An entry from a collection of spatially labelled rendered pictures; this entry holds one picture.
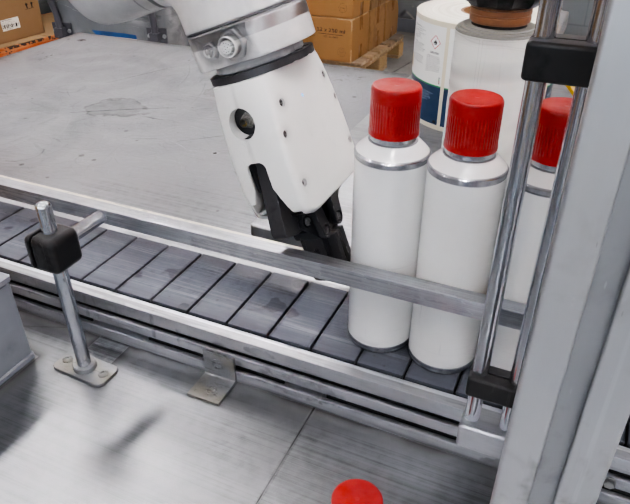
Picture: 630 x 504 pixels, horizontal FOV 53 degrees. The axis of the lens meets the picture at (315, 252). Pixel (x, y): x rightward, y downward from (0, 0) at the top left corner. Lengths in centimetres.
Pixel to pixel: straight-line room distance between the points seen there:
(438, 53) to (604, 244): 66
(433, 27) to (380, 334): 51
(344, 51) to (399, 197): 351
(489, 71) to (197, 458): 44
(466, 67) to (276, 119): 30
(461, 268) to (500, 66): 28
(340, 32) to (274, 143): 350
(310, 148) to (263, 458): 23
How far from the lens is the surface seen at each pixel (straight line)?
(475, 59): 66
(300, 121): 43
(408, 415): 49
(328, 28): 393
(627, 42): 22
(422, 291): 43
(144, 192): 87
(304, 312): 54
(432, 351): 48
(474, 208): 41
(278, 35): 42
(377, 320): 48
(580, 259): 25
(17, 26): 469
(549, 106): 40
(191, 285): 58
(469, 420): 43
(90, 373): 58
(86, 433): 54
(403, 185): 42
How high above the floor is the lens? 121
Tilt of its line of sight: 32 degrees down
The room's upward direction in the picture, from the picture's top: straight up
